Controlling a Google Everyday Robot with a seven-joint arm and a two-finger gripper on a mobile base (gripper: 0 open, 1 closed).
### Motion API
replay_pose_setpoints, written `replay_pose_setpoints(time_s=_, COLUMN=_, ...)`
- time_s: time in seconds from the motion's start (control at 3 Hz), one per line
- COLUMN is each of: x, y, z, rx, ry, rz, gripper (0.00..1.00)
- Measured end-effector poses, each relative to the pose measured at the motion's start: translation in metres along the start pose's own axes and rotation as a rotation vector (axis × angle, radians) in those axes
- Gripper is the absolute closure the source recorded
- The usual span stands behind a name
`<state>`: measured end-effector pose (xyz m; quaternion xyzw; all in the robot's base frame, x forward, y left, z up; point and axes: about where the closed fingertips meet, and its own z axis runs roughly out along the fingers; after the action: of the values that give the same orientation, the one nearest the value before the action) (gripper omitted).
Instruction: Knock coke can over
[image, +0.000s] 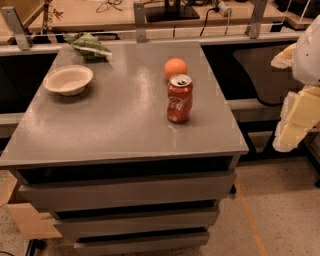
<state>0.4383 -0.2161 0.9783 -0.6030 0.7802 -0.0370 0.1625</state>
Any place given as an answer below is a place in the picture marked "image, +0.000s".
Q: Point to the grey metal bracket middle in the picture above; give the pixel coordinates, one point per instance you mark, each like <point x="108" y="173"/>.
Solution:
<point x="139" y="15"/>

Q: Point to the grey metal bracket right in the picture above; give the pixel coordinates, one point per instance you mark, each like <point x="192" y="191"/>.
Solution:
<point x="253" y="28"/>

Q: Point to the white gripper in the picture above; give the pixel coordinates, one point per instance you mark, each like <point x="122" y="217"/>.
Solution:
<point x="308" y="58"/>

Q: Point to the grey metal bracket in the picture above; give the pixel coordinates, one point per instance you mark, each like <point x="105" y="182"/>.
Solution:
<point x="253" y="28"/>
<point x="139" y="15"/>
<point x="11" y="17"/>

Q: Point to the grey metal bracket left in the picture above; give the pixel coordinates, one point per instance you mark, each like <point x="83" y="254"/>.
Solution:
<point x="11" y="17"/>

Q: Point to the green chip bag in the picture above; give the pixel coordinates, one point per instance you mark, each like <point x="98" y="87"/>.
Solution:
<point x="88" y="47"/>

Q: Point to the cardboard box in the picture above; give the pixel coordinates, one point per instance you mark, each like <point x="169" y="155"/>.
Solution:
<point x="31" y="223"/>

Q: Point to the orange fruit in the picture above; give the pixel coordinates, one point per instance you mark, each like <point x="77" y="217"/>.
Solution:
<point x="175" y="66"/>

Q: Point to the white paper bowl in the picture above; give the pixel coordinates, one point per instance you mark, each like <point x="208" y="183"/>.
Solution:
<point x="68" y="80"/>

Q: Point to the grey drawer cabinet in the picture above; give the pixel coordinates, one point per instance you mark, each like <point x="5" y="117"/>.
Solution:
<point x="114" y="171"/>

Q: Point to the red coke can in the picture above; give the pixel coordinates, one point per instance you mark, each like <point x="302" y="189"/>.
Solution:
<point x="180" y="96"/>

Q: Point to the black monitor base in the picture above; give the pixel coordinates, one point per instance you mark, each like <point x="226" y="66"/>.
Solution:
<point x="171" y="12"/>

